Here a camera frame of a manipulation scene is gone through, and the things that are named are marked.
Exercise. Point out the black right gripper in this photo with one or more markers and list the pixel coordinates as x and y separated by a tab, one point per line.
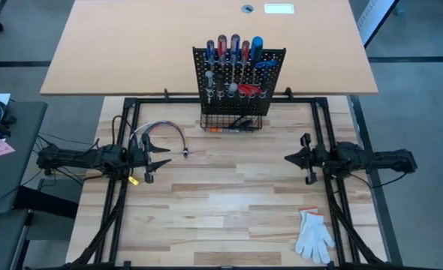
315	159

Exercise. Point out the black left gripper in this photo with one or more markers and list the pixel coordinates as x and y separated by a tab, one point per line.
142	157

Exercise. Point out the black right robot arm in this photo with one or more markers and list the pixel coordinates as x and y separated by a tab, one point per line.
379	159

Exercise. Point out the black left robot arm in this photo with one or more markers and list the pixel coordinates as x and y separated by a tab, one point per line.
79	157

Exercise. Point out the orange marker pen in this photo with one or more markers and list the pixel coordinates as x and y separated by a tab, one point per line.
216	130

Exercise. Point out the black metal pegboard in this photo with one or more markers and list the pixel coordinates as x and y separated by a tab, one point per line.
274	101

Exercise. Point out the white work glove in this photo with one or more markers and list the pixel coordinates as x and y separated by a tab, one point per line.
311	236

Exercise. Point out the light wooden desk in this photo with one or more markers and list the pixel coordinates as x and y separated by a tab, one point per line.
131	45

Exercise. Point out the grey side table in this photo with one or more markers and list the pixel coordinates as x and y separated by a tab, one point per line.
18	168

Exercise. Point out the white rectangular desk plate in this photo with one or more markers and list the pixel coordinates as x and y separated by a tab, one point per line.
279	8

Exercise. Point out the white blue panel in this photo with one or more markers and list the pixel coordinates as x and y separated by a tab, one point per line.
373	18

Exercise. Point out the black aluminium table frame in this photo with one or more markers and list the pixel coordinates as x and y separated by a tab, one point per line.
318	127

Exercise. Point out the chrome rail tool holder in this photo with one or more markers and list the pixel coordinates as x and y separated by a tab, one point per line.
272	60

